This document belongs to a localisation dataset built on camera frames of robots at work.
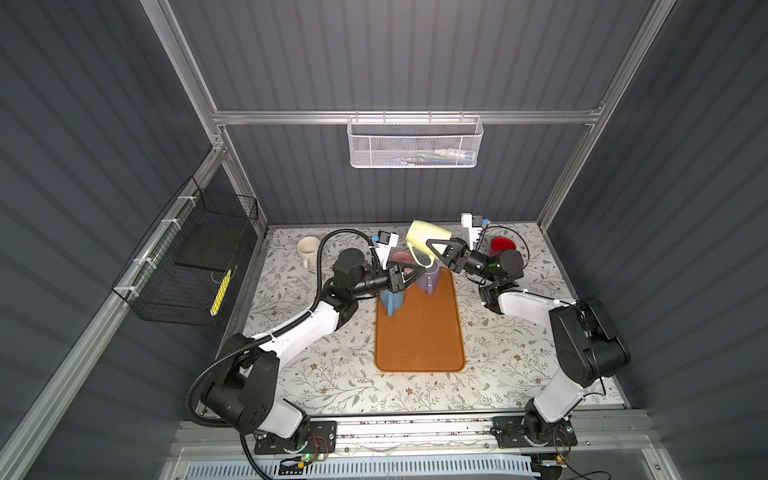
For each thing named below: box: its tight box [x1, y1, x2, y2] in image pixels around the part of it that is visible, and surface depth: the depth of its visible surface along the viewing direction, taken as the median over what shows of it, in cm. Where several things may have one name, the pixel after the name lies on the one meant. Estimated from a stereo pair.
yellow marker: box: [210, 268, 233, 317], surface depth 70 cm
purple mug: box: [415, 261, 440, 295], surface depth 98 cm
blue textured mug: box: [380, 289, 405, 317], surface depth 93 cm
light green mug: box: [405, 220, 452, 269], surface depth 76 cm
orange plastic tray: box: [375, 267, 466, 373], surface depth 93 cm
